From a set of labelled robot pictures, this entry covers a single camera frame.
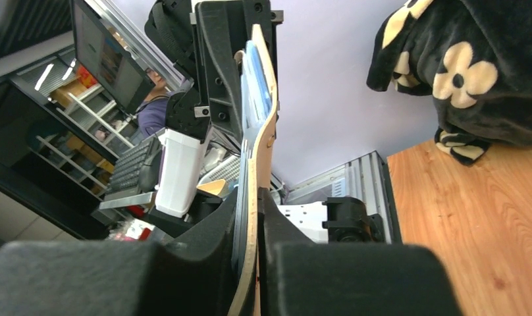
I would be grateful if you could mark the black computer monitor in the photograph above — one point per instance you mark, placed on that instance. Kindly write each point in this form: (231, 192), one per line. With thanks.
(107, 60)

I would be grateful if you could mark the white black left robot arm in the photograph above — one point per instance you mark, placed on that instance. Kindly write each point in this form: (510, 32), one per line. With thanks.
(182, 154)

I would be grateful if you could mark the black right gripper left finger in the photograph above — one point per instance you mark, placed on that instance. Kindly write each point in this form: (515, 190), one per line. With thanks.
(192, 275)

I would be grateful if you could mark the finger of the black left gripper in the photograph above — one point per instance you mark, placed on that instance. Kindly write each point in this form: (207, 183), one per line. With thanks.
(222, 28)

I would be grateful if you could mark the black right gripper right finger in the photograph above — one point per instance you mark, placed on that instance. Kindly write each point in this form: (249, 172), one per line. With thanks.
(300, 277)

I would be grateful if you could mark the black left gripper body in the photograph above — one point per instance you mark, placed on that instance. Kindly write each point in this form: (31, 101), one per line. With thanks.
(188, 113)

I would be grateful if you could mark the beige leather card holder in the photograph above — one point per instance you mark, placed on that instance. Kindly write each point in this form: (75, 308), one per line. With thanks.
(259, 152)

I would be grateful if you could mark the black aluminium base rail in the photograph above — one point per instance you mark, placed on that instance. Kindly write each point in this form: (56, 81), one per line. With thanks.
(365, 178)

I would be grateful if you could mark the black keyboard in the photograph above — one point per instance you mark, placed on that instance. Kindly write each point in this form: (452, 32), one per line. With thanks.
(137, 171)

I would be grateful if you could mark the black floral plush blanket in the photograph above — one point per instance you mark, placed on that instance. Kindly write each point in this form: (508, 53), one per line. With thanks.
(473, 58)

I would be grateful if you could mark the seated person purple shirt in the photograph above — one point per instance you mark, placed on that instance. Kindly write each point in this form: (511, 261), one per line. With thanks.
(151, 114)

